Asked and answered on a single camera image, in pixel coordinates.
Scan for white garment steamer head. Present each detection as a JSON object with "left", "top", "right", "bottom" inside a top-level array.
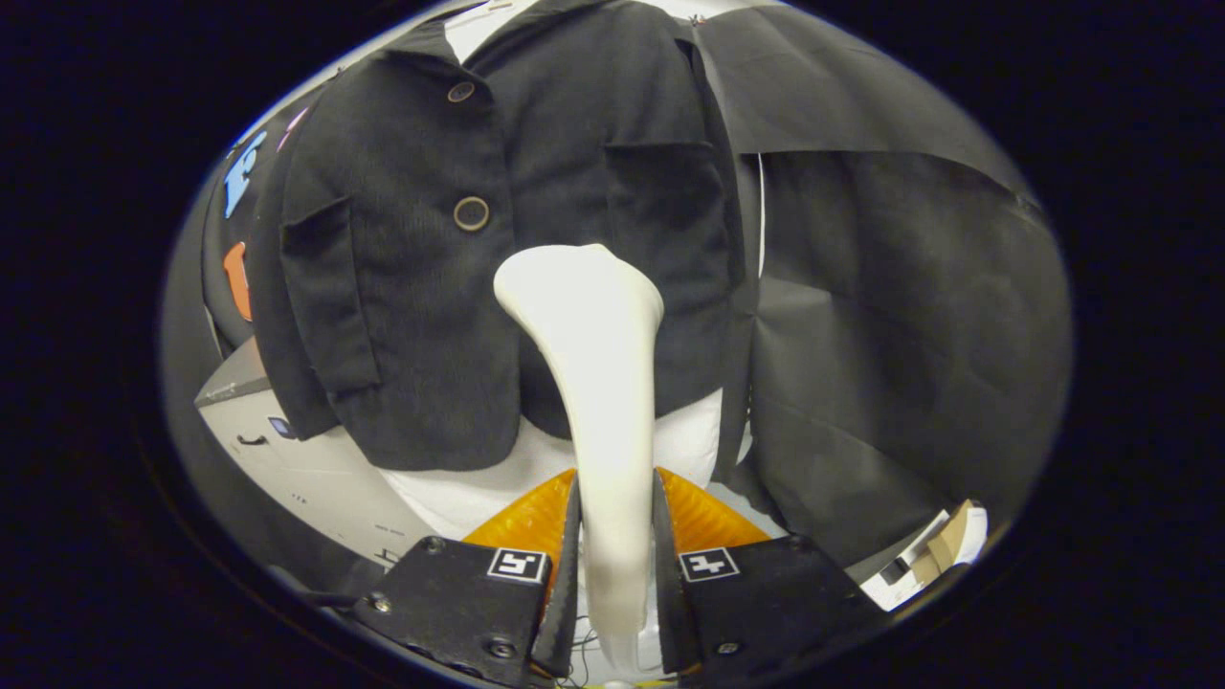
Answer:
[{"left": 493, "top": 244, "right": 666, "bottom": 671}]

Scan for white mannequin torso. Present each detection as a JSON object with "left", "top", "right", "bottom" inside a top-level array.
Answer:
[{"left": 378, "top": 0, "right": 757, "bottom": 542}]

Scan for white foam board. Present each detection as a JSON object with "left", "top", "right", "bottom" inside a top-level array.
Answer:
[{"left": 859, "top": 502, "right": 989, "bottom": 613}]

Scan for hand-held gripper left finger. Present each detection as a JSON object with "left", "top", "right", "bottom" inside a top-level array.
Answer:
[{"left": 352, "top": 469, "right": 582, "bottom": 688}]

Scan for grey drawer cabinet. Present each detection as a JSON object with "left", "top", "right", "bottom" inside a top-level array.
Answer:
[{"left": 194, "top": 337, "right": 436, "bottom": 567}]

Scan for black jacket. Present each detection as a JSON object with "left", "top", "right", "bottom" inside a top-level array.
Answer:
[{"left": 247, "top": 0, "right": 762, "bottom": 472}]

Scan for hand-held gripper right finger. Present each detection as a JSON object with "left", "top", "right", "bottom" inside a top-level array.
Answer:
[{"left": 654, "top": 467, "right": 886, "bottom": 686}]

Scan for black backdrop cloth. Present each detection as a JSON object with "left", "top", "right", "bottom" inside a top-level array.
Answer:
[{"left": 161, "top": 5, "right": 1073, "bottom": 594}]

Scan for brown cardboard box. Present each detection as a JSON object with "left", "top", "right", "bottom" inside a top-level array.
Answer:
[{"left": 924, "top": 500, "right": 972, "bottom": 575}]

